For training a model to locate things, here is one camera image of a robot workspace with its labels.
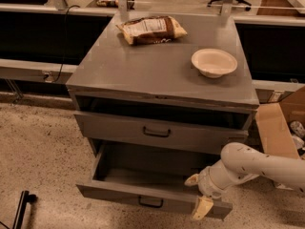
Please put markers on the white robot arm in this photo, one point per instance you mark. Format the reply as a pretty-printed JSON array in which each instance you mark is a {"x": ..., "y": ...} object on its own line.
[{"x": 238, "y": 164}]

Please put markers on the black metal bar stand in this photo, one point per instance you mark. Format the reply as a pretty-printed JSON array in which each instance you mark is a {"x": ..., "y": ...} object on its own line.
[{"x": 25, "y": 199}]

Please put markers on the grey drawer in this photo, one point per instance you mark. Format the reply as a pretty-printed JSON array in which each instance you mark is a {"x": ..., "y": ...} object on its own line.
[
  {"x": 145, "y": 176},
  {"x": 157, "y": 133}
]

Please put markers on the wooden table corner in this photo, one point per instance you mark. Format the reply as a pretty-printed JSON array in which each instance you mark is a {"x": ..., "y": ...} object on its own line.
[{"x": 278, "y": 8}]

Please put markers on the grey drawer cabinet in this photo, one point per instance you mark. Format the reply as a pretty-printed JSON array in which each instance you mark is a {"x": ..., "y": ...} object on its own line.
[{"x": 160, "y": 82}]

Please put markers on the brown snack bag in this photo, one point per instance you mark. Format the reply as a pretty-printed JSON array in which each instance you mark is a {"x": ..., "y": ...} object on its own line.
[{"x": 151, "y": 30}]

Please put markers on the grey top drawer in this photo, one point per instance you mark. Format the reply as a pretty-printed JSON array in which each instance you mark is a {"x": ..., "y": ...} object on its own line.
[{"x": 157, "y": 133}]

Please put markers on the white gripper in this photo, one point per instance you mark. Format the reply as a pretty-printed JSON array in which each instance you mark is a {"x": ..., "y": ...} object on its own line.
[{"x": 206, "y": 182}]

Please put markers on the white paper bowl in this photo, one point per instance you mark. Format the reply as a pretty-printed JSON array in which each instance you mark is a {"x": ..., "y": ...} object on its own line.
[{"x": 214, "y": 63}]

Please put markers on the open cardboard box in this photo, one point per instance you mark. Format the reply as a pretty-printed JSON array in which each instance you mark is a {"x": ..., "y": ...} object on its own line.
[{"x": 273, "y": 120}]

